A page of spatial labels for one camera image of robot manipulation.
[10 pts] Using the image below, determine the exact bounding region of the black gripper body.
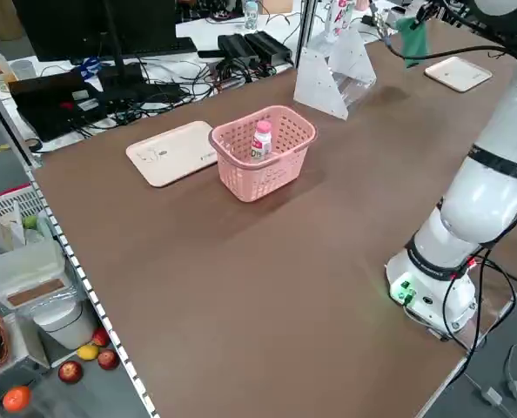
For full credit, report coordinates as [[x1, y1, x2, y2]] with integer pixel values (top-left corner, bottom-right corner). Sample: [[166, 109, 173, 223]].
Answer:
[[416, 0, 442, 25]]

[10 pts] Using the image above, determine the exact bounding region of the green cloth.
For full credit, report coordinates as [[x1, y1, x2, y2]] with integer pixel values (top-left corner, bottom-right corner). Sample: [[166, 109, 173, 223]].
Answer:
[[393, 17, 432, 70]]

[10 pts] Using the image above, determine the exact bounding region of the clear acrylic shelf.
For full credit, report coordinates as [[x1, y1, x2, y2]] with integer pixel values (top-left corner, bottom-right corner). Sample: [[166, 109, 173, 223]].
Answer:
[[293, 24, 378, 121]]

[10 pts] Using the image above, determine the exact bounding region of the pink plastic basket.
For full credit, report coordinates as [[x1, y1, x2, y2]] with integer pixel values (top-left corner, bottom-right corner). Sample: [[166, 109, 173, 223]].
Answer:
[[209, 104, 318, 204]]

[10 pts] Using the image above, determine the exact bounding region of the cream plastic tray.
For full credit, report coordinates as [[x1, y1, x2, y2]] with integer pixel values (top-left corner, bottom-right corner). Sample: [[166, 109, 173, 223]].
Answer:
[[424, 55, 494, 94], [125, 120, 219, 188]]

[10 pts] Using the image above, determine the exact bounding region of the brown cardboard box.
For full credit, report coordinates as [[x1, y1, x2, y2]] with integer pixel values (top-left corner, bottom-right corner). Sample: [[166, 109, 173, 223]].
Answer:
[[262, 0, 295, 14]]

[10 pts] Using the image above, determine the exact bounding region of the black power adapter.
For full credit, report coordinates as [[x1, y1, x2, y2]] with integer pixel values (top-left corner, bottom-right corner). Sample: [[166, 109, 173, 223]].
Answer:
[[218, 33, 259, 62], [244, 30, 294, 64]]

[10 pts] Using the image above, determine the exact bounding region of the patterned drink can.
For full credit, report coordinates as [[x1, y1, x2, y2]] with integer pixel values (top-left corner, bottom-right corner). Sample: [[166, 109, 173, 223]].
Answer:
[[244, 0, 260, 30]]

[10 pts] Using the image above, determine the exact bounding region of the black keyboard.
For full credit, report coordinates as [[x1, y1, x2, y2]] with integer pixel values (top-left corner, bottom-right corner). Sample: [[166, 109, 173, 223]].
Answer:
[[134, 37, 198, 57]]

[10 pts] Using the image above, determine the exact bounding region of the black computer monitor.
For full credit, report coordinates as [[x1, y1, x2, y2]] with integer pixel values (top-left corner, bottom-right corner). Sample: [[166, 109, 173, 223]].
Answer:
[[13, 0, 178, 88]]

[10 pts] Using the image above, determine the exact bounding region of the blue white packet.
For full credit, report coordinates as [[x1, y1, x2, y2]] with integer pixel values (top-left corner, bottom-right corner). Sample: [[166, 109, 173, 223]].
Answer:
[[72, 56, 102, 80]]

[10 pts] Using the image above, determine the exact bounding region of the black laptop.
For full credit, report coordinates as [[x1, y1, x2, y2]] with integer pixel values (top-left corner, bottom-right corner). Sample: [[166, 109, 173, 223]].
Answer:
[[8, 71, 110, 143]]

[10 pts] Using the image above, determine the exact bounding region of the white paper cup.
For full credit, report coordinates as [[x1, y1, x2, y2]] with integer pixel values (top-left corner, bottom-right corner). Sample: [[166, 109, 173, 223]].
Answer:
[[10, 59, 36, 82]]

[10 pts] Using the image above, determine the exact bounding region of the white lattice crate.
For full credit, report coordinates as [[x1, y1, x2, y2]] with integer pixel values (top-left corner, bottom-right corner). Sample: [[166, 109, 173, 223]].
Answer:
[[0, 183, 47, 258]]

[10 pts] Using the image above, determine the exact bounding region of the white round bucket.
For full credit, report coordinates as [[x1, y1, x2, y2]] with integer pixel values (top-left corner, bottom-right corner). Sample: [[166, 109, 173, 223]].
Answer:
[[31, 298, 99, 351]]

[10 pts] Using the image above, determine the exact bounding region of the white lidded storage bin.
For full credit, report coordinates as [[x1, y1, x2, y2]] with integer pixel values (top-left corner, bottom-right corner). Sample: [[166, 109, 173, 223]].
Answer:
[[0, 238, 67, 311]]

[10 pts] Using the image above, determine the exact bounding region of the orange fruit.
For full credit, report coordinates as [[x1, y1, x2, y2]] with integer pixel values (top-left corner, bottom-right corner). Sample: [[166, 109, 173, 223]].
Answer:
[[2, 385, 33, 413]]

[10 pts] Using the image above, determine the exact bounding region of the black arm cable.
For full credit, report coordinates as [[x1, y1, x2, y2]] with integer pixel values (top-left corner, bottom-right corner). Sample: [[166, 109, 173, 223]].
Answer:
[[369, 0, 517, 60]]

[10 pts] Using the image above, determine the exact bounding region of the aluminium frame post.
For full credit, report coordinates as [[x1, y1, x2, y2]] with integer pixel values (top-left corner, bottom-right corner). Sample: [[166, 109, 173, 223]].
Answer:
[[0, 76, 43, 169], [297, 0, 319, 66]]

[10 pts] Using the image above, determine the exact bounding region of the black base cable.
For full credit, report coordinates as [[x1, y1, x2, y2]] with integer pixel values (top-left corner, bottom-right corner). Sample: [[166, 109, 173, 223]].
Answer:
[[440, 252, 517, 352]]

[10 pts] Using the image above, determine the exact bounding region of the grey floor cable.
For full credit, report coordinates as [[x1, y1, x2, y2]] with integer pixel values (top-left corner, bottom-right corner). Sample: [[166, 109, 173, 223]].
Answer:
[[462, 342, 517, 418]]

